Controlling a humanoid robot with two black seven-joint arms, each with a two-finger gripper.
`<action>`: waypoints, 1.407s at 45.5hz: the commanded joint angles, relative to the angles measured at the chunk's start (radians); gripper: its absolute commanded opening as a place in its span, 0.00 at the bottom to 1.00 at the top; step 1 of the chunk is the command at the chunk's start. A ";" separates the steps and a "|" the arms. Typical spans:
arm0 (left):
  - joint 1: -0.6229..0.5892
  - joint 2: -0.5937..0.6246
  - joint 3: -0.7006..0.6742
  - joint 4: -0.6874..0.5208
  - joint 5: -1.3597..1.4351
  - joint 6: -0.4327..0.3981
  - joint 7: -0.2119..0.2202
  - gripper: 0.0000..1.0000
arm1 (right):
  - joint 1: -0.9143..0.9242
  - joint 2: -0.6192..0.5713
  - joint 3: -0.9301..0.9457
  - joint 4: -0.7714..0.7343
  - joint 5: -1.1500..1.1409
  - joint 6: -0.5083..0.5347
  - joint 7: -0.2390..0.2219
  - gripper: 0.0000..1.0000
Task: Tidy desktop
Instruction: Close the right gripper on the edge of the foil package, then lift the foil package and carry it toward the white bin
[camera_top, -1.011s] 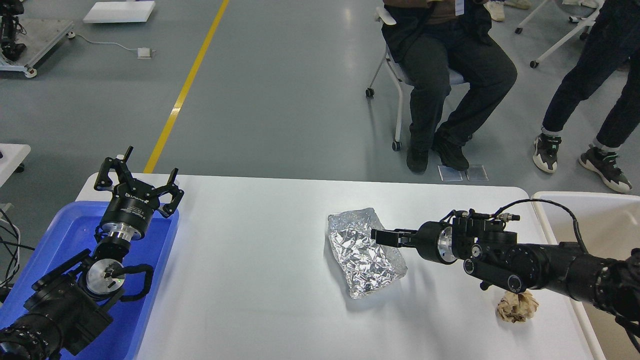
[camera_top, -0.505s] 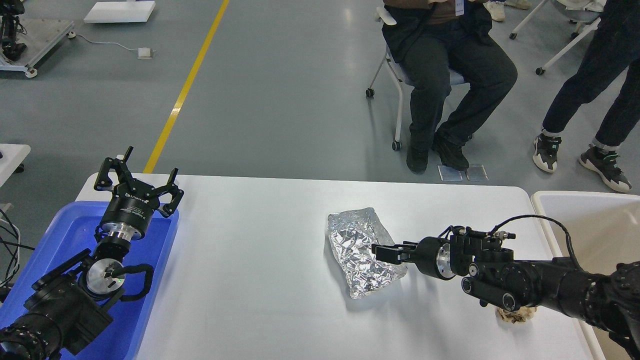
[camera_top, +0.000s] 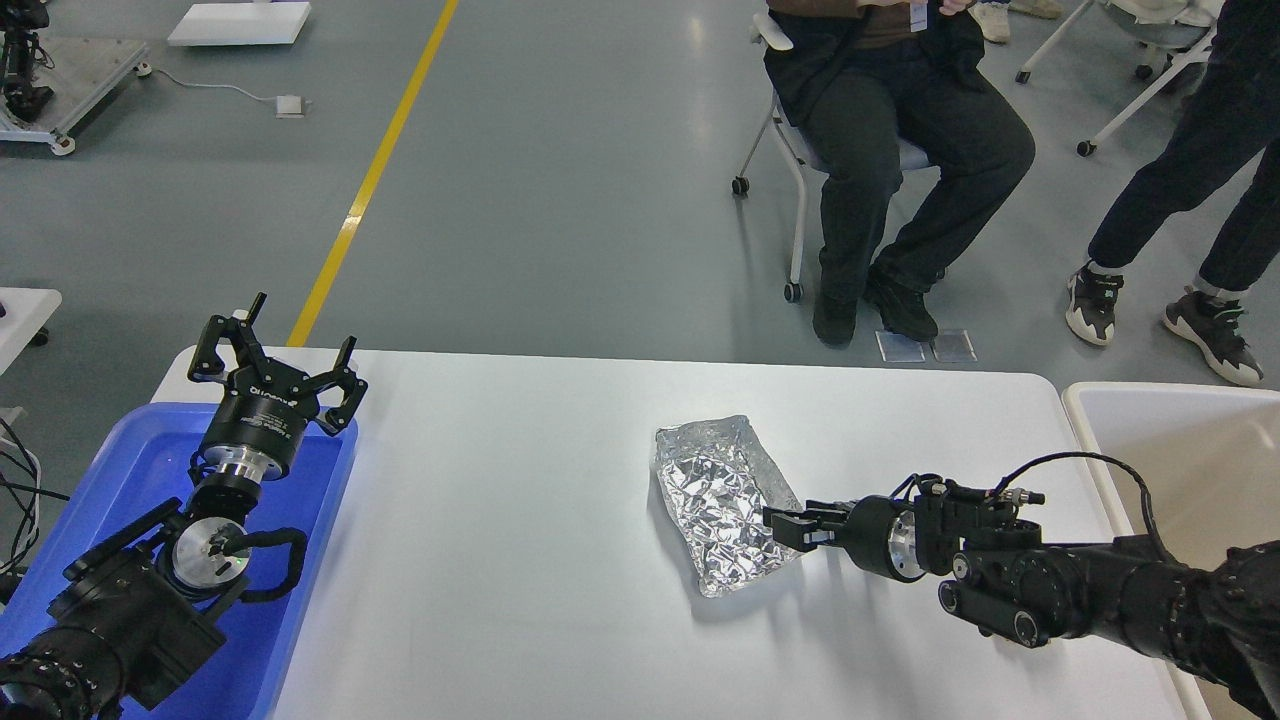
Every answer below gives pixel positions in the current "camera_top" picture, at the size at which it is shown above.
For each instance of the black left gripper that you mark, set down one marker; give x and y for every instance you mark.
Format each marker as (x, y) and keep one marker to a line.
(258, 417)

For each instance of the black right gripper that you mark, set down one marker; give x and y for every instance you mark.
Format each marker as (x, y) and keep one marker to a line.
(878, 533)

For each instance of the aluminium foil tray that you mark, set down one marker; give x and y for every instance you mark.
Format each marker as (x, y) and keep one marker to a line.
(717, 479)

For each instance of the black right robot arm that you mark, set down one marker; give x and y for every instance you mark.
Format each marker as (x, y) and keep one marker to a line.
(999, 575)

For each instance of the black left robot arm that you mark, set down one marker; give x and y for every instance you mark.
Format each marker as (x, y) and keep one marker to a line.
(138, 617)

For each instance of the clear floor plate left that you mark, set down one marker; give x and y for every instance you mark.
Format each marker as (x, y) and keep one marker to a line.
(897, 348)

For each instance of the clear floor plate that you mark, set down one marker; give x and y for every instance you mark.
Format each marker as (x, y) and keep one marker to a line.
(953, 346)
(897, 348)

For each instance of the clear floor plate right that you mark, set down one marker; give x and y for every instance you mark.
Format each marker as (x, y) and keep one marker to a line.
(953, 346)

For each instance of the white side table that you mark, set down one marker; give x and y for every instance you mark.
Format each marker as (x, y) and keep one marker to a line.
(26, 311)

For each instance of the white flat board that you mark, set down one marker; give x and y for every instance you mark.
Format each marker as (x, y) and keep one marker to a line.
(268, 23)

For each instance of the metal wheeled platform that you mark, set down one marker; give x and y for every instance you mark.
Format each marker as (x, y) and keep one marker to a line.
(50, 85)

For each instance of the white office chair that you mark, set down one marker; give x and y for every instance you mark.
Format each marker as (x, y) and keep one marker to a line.
(798, 154)

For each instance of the beige plastic bin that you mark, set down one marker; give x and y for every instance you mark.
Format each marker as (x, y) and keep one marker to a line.
(1209, 455)

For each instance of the seated person in black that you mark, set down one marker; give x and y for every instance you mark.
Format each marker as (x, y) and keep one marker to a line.
(862, 75)

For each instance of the standing person black trousers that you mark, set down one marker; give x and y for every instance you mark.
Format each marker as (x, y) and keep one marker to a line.
(1232, 118)

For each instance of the white rolling chair base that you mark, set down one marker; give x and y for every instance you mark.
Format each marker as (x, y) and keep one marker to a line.
(1173, 34)

